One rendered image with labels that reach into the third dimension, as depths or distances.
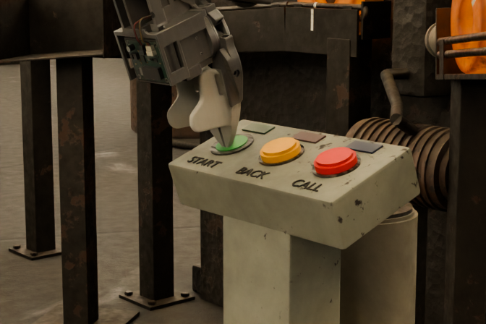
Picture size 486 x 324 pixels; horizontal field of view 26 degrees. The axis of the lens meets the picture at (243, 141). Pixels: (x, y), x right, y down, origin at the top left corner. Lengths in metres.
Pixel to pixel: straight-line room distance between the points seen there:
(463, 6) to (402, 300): 0.57
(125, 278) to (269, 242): 1.72
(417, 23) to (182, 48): 0.87
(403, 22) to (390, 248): 0.75
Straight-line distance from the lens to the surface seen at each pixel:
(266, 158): 1.01
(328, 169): 0.95
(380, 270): 1.14
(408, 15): 1.82
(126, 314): 2.42
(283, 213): 0.97
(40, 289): 2.65
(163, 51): 0.97
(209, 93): 1.03
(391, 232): 1.13
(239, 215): 1.03
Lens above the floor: 0.78
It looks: 9 degrees down
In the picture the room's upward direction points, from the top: straight up
